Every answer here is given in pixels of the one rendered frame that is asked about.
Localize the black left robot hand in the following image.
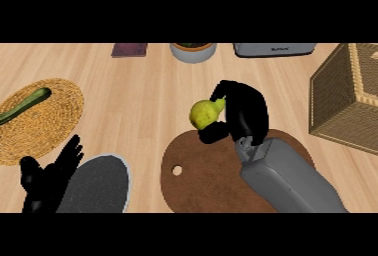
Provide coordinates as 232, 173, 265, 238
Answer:
20, 134, 86, 214

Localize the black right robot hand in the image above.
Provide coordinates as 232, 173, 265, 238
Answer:
198, 79, 272, 147

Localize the yellow-green pear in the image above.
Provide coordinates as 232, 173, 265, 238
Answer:
190, 97, 228, 131

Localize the brown wicker basket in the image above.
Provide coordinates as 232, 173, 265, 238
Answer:
308, 43, 378, 156

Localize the round brown cutting board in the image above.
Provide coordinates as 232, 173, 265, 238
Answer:
160, 128, 317, 214

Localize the round woven straw placemat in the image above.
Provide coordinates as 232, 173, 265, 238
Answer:
0, 78, 86, 167

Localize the grey toaster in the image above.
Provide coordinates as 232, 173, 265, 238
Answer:
232, 43, 318, 59

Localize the green cucumber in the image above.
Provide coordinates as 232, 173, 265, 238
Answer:
0, 87, 54, 127

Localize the purple book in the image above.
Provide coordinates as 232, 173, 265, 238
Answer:
111, 43, 150, 59

